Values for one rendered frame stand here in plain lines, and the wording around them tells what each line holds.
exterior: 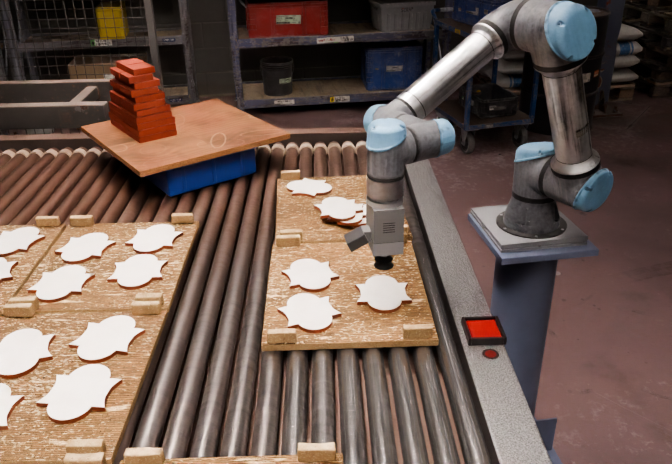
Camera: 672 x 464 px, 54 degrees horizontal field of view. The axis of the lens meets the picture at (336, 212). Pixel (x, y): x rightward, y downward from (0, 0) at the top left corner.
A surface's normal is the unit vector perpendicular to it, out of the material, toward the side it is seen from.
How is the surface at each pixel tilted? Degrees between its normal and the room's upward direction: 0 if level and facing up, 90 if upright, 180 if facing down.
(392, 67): 90
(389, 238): 90
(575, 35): 81
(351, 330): 0
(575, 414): 0
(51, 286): 0
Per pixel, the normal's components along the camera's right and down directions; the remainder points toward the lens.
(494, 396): -0.01, -0.90
